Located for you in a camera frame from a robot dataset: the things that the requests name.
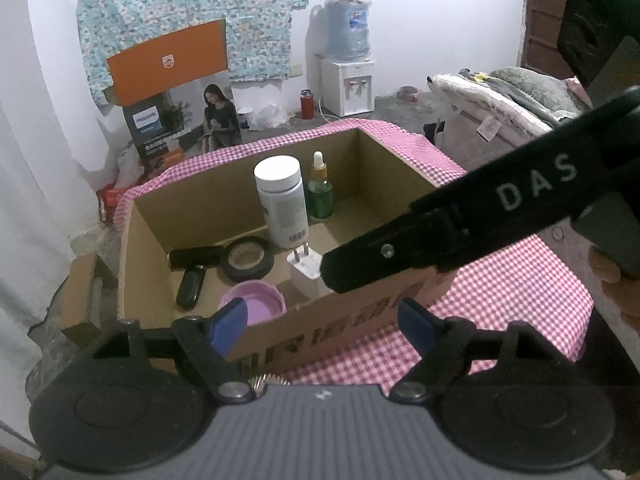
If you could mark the pink cloth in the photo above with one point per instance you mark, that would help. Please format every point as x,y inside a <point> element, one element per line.
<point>577,91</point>

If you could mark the grey green blanket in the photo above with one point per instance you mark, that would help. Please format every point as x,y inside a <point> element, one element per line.
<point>535,90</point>

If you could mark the small wooden stool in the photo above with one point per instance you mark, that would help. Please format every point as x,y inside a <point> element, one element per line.
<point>80,300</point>

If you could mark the black tape roll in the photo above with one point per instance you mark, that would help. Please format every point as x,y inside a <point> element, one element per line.
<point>230,271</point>

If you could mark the white pill bottle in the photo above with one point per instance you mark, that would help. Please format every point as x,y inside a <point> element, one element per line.
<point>282,210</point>

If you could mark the black bag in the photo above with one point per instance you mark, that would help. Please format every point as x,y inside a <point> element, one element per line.
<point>433,132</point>

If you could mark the white plastic bag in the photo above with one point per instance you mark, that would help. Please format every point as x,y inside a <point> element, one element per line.
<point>270,119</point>
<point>131,167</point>

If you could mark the printed appliance box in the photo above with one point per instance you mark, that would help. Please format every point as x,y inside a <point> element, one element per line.
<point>150,130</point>

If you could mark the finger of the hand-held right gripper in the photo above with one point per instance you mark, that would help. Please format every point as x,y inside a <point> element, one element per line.
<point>385,252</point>

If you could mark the red thermos bottle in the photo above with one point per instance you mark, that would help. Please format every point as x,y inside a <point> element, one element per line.
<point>306,105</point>

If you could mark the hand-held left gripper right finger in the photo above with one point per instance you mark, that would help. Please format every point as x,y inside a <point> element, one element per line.
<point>417,325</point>

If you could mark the small white cup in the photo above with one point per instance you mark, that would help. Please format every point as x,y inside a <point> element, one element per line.
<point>244,118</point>

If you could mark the white curtain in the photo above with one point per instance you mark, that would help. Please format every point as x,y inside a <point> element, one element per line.
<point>30,210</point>

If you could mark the purple plastic lid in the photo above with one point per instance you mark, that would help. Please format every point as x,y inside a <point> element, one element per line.
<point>262,305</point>

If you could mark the gold lid cream jar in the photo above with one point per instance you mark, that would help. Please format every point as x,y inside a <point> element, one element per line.
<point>272,381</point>

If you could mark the green dropper bottle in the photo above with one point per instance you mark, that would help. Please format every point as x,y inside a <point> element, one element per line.
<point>320,200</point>

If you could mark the pink checkered tablecloth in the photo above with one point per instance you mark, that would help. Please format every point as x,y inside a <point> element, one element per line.
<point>500,290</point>

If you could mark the wall socket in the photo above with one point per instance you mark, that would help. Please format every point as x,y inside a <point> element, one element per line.
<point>297,70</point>

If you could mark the brown wooden door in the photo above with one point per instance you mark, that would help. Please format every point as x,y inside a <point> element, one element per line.
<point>545,25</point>

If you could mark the white fleece blanket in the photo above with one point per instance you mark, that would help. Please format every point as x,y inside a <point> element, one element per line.
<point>465,105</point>

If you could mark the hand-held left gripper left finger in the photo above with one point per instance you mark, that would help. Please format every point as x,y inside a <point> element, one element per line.
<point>227,322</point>

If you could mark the black cylinder tube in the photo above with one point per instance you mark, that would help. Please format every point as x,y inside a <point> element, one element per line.
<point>195,258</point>

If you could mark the black oval case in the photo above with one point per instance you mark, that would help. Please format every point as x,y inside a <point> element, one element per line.
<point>189,290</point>

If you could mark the brown cardboard box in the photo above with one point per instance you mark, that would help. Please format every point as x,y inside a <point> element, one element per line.
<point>390,170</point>

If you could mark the orange cardboard box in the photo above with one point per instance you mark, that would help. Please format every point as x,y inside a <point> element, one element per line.
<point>165,60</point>

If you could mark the red plastic bag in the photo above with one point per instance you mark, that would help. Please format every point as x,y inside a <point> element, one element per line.
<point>112,202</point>

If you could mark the white water dispenser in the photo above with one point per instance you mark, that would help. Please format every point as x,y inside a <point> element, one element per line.
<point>340,85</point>

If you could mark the white charger plug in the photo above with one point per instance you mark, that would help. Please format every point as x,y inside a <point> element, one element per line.
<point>305,275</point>

